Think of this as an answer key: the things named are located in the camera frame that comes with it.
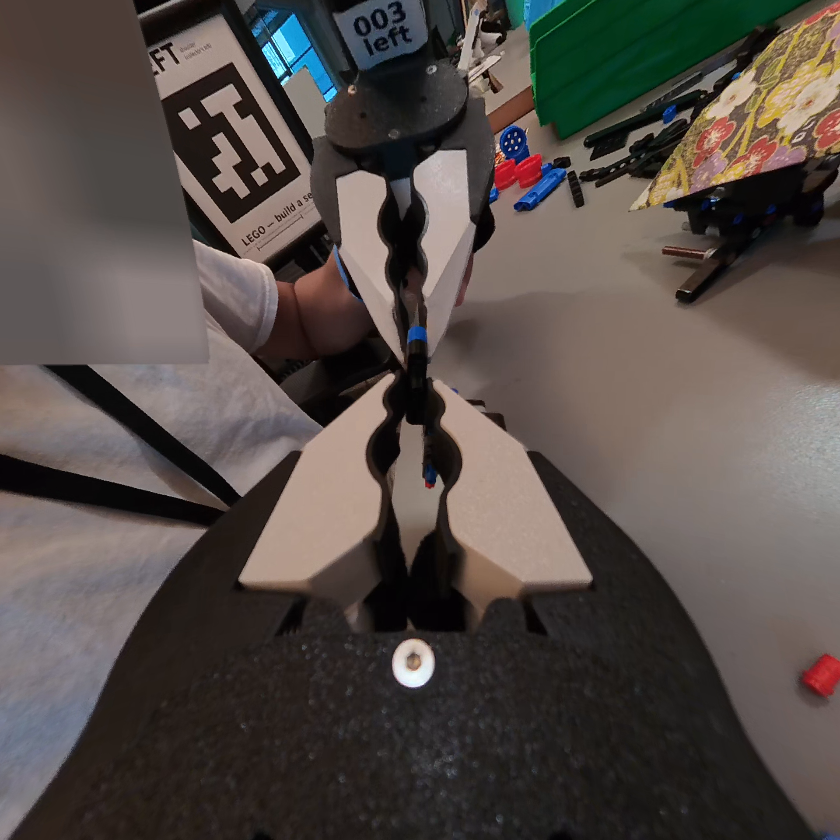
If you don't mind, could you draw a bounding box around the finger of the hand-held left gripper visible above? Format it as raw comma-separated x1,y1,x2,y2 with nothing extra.
410,150,478,349
335,171,411,368

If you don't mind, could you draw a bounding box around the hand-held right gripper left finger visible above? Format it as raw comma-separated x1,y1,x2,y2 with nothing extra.
238,374,413,632

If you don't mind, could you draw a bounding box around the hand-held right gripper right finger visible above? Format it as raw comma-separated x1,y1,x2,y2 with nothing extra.
419,381,595,631

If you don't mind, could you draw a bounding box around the black blue lego assembly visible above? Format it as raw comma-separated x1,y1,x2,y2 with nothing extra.
403,326,460,491

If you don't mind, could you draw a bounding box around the person's left forearm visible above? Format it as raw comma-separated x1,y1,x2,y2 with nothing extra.
274,252,383,361

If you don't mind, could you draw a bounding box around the blue curved lego panel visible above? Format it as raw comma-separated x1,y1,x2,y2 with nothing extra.
513,168,568,213

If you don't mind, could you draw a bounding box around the spread of black lego beams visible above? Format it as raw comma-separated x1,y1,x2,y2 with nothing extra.
567,26,775,210

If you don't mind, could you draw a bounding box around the partly built lego chassis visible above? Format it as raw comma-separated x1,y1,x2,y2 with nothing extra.
661,156,840,304

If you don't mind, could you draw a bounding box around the small red lego bush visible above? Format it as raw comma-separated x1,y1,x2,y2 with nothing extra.
801,654,840,698

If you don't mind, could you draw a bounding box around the blue wristband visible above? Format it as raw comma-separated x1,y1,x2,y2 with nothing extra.
335,247,363,303

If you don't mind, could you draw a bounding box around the white side table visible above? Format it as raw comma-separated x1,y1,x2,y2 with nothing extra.
482,25,537,136

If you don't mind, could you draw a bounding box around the framed black white marker sign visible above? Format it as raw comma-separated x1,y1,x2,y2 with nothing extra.
138,13,324,265

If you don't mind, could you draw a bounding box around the green plastic bin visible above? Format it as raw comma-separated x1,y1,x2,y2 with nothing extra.
527,0,815,140

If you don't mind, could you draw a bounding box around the person's white shirt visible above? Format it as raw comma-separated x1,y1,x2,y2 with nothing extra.
0,239,324,831

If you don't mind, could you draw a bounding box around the floral patterned paper sheet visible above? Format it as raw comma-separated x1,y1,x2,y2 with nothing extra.
629,3,840,212

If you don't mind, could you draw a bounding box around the black shoulder strap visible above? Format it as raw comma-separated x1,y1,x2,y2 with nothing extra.
0,365,242,527

